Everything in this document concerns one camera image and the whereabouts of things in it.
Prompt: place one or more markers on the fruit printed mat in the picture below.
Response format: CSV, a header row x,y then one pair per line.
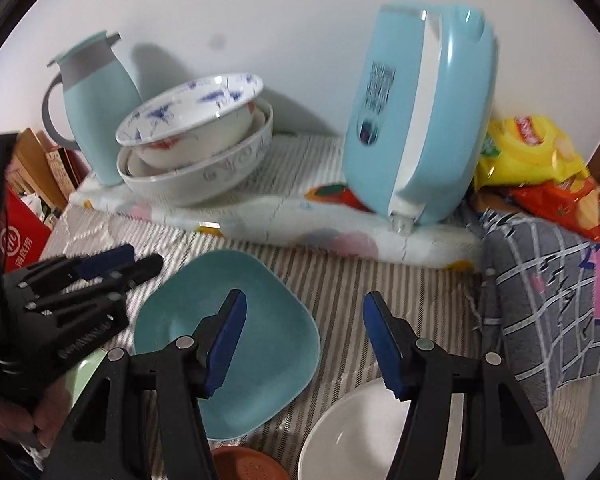
x,y
330,230

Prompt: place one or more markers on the patterned cardboard box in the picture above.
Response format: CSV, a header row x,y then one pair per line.
x,y
65,167

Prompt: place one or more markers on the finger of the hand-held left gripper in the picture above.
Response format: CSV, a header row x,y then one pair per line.
x,y
105,261
140,270

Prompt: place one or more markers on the red chip bag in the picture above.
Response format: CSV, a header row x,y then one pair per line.
x,y
570,205

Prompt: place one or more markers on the light blue thermos jug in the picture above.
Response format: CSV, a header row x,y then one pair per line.
x,y
95,110

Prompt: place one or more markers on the teal square plate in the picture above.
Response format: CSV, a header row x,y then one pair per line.
x,y
275,320

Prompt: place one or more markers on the person's left hand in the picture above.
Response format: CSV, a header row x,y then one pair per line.
x,y
42,422

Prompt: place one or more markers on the red paper bag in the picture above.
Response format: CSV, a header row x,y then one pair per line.
x,y
25,230

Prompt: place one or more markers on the blue and red patterned bowl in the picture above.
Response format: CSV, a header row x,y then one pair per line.
x,y
180,110

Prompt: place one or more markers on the light blue electric kettle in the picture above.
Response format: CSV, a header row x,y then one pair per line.
x,y
395,135

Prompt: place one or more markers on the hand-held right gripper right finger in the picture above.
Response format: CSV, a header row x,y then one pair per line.
x,y
385,347

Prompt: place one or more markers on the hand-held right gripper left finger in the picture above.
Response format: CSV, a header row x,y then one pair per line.
x,y
225,342

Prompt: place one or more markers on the yellow chip bag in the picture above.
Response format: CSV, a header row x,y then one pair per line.
x,y
525,155

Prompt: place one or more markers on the wooden box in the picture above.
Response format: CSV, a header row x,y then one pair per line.
x,y
30,155

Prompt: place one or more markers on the large white grey-patterned bowl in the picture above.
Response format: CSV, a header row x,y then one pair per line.
x,y
205,180

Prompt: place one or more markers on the striped bed cover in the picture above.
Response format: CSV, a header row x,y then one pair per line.
x,y
380,280

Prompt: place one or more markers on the brown saucer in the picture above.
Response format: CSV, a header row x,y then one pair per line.
x,y
250,467

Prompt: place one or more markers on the grey checked cloth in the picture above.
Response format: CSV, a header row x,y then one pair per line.
x,y
540,285

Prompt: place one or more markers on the plain white bowl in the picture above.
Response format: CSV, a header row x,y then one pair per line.
x,y
350,430

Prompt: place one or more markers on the light green plate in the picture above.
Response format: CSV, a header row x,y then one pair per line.
x,y
87,367

